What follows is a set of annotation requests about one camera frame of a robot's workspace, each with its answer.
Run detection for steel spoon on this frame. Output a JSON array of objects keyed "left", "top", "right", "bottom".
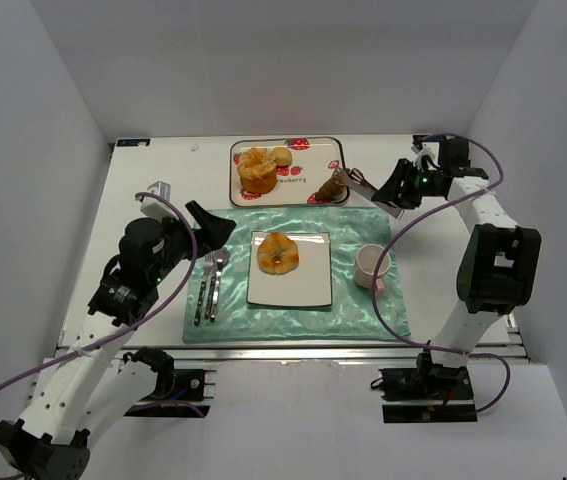
[{"left": 205, "top": 247, "right": 230, "bottom": 323}]

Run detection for steel fork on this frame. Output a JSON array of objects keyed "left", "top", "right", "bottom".
[{"left": 194, "top": 252, "right": 214, "bottom": 326}]

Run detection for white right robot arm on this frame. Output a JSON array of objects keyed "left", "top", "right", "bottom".
[{"left": 372, "top": 134, "right": 541, "bottom": 369}]

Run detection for aluminium table edge rail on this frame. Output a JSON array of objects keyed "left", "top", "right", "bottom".
[{"left": 37, "top": 342, "right": 444, "bottom": 371}]

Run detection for pink ceramic mug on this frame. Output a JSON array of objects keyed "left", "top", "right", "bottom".
[{"left": 353, "top": 244, "right": 392, "bottom": 294}]

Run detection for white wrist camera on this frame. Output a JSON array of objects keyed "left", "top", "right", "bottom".
[
  {"left": 412, "top": 143, "right": 439, "bottom": 171},
  {"left": 135, "top": 181, "right": 175, "bottom": 222}
]

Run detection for steel serving tongs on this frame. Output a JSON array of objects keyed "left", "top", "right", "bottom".
[{"left": 332, "top": 167, "right": 404, "bottom": 220}]

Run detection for steel table knife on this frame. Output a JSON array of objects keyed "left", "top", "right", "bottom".
[{"left": 209, "top": 269, "right": 222, "bottom": 323}]

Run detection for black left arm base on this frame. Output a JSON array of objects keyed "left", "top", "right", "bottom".
[{"left": 118, "top": 348, "right": 217, "bottom": 419}]

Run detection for glazed ring bread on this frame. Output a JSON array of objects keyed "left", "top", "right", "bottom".
[{"left": 257, "top": 232, "right": 300, "bottom": 275}]

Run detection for tall orange muffin bread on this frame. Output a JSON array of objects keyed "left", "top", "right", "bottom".
[{"left": 237, "top": 147, "right": 277, "bottom": 194}]

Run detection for white square plate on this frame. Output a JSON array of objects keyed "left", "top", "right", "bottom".
[{"left": 247, "top": 232, "right": 333, "bottom": 308}]

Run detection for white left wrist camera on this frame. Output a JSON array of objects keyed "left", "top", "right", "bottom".
[{"left": 135, "top": 181, "right": 175, "bottom": 222}]

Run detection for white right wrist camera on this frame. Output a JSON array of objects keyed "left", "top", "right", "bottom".
[{"left": 412, "top": 143, "right": 439, "bottom": 171}]

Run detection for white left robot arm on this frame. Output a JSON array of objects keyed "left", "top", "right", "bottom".
[{"left": 0, "top": 194, "right": 236, "bottom": 479}]

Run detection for brown chocolate croissant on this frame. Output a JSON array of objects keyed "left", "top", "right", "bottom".
[{"left": 315, "top": 169, "right": 347, "bottom": 202}]

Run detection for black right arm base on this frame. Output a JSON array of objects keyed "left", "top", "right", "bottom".
[{"left": 370, "top": 367, "right": 478, "bottom": 424}]

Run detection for small round bun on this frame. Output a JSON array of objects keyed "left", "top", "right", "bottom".
[{"left": 272, "top": 146, "right": 293, "bottom": 166}]

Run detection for green satin placemat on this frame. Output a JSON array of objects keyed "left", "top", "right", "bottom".
[{"left": 182, "top": 206, "right": 410, "bottom": 344}]

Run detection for strawberry print tray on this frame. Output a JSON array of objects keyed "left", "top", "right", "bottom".
[{"left": 229, "top": 137, "right": 350, "bottom": 208}]

